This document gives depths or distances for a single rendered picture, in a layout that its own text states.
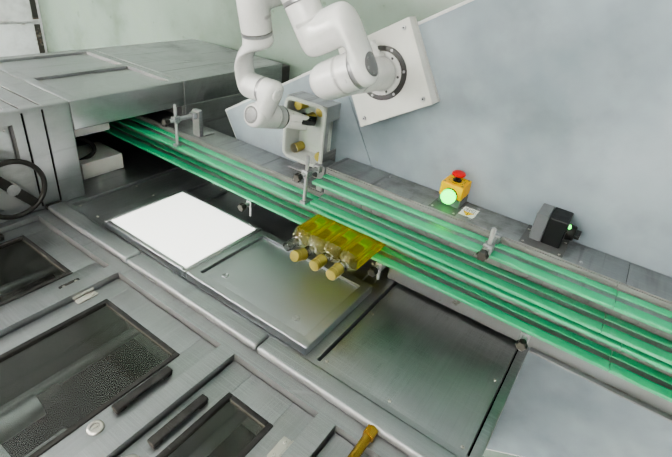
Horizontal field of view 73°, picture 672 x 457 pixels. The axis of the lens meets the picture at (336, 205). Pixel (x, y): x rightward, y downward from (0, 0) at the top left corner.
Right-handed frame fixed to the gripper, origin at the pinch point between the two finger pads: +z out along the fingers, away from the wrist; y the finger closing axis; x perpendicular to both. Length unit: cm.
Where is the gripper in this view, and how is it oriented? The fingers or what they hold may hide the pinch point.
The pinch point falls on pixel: (307, 119)
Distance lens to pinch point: 160.6
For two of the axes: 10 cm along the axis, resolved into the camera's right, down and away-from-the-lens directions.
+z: 5.2, -1.1, 8.5
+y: 8.1, 3.7, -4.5
